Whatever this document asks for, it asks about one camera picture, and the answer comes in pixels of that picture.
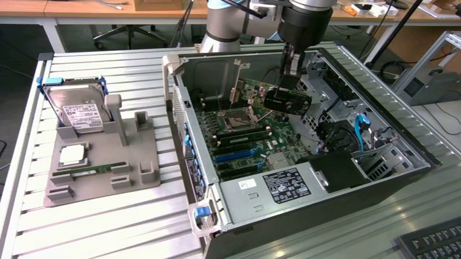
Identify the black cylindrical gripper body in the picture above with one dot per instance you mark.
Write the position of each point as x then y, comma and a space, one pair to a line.
304, 27

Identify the black green graphics card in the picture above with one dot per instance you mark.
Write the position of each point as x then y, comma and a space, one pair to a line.
292, 105

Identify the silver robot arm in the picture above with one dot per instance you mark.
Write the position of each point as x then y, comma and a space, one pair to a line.
224, 24

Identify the metal disk bay cage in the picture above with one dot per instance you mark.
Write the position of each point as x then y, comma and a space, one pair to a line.
321, 94

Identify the orange white box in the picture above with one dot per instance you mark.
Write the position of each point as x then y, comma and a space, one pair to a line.
351, 10

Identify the silver socket cover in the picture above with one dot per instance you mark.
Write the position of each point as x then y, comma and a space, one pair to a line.
261, 116

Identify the green motherboard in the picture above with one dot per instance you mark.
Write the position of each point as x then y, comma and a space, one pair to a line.
285, 135

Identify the CPU socket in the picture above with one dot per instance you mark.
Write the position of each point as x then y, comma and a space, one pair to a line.
236, 121

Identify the black stand pole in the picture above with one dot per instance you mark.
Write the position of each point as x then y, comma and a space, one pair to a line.
396, 27

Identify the installed black RAM stick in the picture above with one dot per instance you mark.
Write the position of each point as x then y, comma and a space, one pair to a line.
234, 140

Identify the silver chipset heatsink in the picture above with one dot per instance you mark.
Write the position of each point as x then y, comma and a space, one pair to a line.
278, 160

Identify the blue expansion slot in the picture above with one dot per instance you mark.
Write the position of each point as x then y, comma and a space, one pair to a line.
234, 156

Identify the black tripod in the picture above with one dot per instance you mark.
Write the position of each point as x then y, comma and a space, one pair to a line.
183, 19

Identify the black plastic shroud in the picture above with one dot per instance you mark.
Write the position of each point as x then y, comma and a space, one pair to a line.
332, 172

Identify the grey computer tower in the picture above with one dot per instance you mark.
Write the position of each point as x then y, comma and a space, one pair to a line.
432, 89

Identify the grey power supply unit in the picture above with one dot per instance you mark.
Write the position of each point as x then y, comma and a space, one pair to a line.
252, 205

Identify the black office chair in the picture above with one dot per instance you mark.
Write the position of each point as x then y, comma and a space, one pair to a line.
131, 32

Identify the open black PC case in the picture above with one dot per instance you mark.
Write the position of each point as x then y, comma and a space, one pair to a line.
324, 229

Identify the grey parts rack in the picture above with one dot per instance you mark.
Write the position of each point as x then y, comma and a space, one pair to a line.
109, 162

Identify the hard disk in blue caddy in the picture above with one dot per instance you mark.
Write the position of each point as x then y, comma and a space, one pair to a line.
75, 108

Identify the green RAM stick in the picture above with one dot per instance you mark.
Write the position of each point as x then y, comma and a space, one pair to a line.
90, 169

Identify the silver CPU chip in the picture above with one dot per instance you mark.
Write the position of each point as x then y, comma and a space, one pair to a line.
73, 155

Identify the black keyboard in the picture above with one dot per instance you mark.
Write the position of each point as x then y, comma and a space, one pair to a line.
432, 242

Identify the wooden desk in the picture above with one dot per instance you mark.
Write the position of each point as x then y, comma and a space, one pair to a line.
22, 8

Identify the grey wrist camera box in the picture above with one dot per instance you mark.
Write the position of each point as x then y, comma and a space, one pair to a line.
265, 8

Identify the aluminium profile frame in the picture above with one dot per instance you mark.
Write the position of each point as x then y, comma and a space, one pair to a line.
437, 43

